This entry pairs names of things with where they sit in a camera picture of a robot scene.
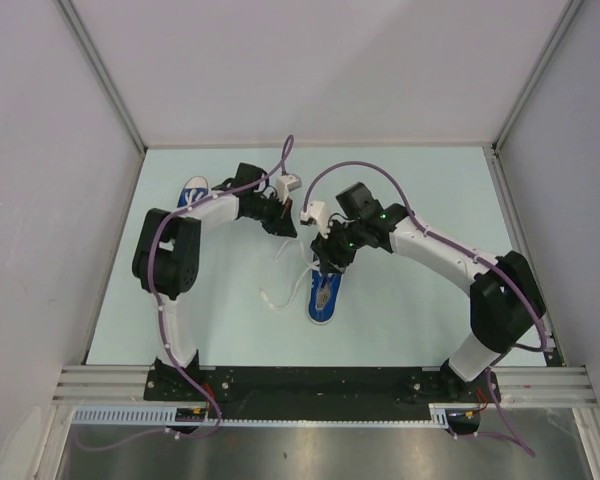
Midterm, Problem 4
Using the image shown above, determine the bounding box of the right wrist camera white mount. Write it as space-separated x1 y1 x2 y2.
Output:
300 201 331 238

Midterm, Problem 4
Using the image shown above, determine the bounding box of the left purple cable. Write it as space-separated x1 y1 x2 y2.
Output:
74 133 296 454

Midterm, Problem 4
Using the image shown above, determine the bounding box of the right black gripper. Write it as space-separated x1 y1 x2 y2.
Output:
311 216 366 275

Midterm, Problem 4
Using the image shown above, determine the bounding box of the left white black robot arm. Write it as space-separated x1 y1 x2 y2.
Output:
132 163 301 400

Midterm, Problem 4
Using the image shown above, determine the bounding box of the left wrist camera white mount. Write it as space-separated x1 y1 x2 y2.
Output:
274 174 302 203

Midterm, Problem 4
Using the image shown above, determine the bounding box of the purple cable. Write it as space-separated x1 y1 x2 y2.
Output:
74 133 296 454
302 160 556 457

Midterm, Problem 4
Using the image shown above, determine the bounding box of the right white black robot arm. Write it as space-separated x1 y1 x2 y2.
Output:
300 182 546 401

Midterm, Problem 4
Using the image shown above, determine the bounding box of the blue sneaker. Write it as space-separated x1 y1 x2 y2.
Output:
308 255 343 325
177 176 210 208

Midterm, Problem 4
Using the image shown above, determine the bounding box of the white slotted cable duct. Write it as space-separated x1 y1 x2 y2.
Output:
72 402 486 429

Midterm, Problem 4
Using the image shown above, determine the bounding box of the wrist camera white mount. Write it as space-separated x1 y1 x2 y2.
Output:
274 174 302 203
300 201 331 238

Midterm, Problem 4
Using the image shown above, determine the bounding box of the aluminium corner post left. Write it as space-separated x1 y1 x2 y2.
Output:
53 0 148 156

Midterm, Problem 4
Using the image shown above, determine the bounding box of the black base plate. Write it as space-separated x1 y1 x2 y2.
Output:
143 363 500 423

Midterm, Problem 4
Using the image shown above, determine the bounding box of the white shoelace of sneaker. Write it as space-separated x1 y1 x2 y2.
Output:
259 239 319 311

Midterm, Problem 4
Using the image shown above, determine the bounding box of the aluminium corner post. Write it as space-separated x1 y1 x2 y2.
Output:
491 0 586 152
53 0 148 156

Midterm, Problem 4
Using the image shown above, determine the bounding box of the aluminium corner post right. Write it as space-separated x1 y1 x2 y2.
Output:
491 0 586 152

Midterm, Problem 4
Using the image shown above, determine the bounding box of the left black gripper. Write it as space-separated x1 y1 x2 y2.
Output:
244 192 296 238

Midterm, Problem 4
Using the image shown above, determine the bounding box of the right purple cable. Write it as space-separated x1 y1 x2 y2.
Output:
302 160 556 457

